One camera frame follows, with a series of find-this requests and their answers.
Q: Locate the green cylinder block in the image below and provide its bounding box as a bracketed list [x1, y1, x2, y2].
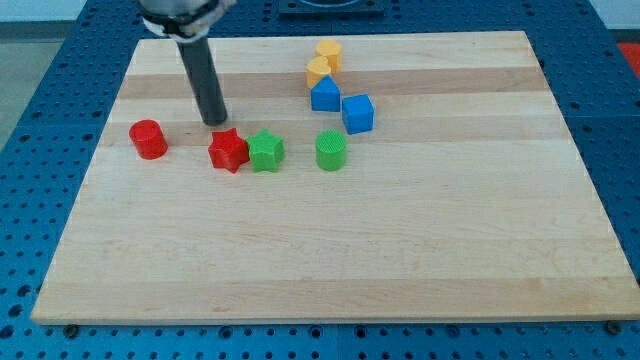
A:
[315, 129, 347, 171]

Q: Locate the blue cube block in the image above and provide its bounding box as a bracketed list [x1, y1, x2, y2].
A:
[342, 94, 375, 135]

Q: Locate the yellow cylinder block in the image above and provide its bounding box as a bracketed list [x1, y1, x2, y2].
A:
[315, 39, 343, 73]

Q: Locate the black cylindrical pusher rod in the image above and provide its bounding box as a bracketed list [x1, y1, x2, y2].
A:
[178, 37, 228, 126]

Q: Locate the blue pentagon block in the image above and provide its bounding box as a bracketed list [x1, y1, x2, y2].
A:
[310, 75, 341, 112]

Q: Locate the wooden board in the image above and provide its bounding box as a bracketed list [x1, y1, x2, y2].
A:
[32, 31, 639, 325]

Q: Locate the green star block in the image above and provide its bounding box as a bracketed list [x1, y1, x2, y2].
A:
[246, 128, 285, 172]

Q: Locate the red star block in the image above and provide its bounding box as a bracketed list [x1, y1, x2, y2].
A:
[208, 128, 250, 173]

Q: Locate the red cylinder block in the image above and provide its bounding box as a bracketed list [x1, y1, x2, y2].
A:
[129, 119, 168, 160]

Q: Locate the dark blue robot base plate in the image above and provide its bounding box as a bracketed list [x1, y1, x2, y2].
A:
[276, 0, 386, 18]

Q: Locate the yellow heart block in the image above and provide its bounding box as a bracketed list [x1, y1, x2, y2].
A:
[305, 56, 332, 89]

